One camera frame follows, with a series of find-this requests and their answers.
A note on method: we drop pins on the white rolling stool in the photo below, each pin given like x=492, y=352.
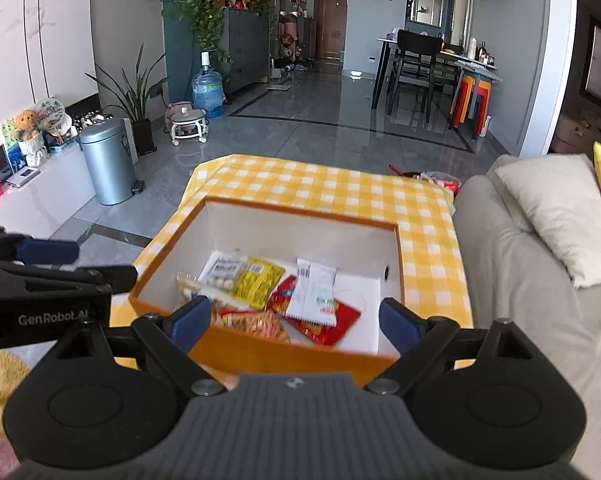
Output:
x=184, y=122

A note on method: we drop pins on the black dining chair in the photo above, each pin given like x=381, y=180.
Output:
x=415, y=66

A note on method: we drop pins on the yellow checkered tablecloth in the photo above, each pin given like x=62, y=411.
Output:
x=431, y=266

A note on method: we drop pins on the white low tv console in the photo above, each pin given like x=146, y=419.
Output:
x=46, y=202

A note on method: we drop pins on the yellow snack packet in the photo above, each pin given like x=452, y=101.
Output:
x=255, y=282

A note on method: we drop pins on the grey metal trash can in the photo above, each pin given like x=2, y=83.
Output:
x=108, y=157

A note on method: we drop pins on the white silver snack pouch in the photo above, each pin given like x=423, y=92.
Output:
x=312, y=299

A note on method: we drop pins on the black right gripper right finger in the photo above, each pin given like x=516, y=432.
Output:
x=421, y=343

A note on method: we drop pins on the potted green plant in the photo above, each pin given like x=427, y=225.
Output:
x=132, y=90

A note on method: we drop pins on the red snack bag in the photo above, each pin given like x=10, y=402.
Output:
x=325, y=330

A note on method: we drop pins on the orange red stools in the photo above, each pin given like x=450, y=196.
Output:
x=471, y=102

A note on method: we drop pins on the brown door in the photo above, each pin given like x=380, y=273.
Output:
x=331, y=16

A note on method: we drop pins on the grey sofa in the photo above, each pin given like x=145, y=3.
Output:
x=511, y=273

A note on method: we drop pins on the hanging pothos plant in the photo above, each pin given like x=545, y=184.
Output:
x=206, y=20

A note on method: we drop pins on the orange snack bag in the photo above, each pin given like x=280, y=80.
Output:
x=261, y=324

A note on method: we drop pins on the cream pillow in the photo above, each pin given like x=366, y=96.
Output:
x=560, y=197

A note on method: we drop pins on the dark grey cabinet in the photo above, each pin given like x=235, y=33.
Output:
x=245, y=38

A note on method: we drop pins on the orange cardboard box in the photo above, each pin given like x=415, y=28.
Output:
x=364, y=252

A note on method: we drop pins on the clear bag white balls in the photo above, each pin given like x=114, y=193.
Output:
x=216, y=281

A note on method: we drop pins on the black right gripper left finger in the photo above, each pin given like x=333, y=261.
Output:
x=165, y=342

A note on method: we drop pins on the water jug with pump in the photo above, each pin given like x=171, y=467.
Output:
x=207, y=89

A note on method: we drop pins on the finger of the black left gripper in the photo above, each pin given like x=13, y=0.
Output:
x=30, y=250
x=17, y=280

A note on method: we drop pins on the teddy bear toy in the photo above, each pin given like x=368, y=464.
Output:
x=25, y=126

